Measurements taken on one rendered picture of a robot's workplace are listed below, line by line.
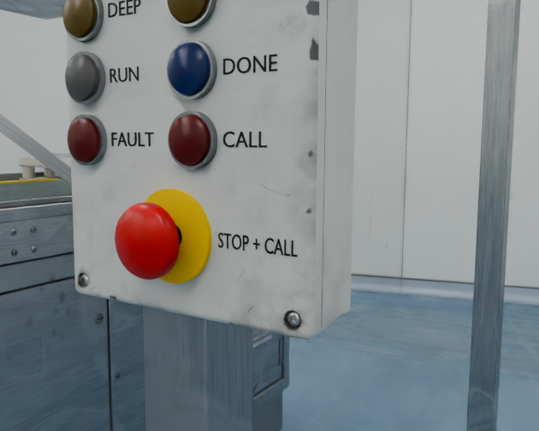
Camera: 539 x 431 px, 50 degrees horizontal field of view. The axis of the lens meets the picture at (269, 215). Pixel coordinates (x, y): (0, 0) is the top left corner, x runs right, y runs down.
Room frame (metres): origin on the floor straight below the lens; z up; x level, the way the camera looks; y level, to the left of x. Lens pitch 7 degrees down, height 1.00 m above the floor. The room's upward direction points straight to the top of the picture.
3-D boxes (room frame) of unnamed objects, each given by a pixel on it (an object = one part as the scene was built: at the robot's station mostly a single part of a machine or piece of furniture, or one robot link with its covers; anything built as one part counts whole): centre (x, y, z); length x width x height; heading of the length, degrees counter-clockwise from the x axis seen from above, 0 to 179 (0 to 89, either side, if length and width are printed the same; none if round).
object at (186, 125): (0.30, 0.04, 1.00); 0.03 x 0.01 x 0.03; 58
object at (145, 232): (0.31, 0.06, 0.95); 0.04 x 0.04 x 0.04; 58
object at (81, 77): (0.35, 0.11, 1.03); 0.03 x 0.01 x 0.03; 58
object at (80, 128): (0.35, 0.11, 1.00); 0.03 x 0.01 x 0.03; 58
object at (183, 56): (0.30, 0.04, 1.03); 0.03 x 0.01 x 0.03; 58
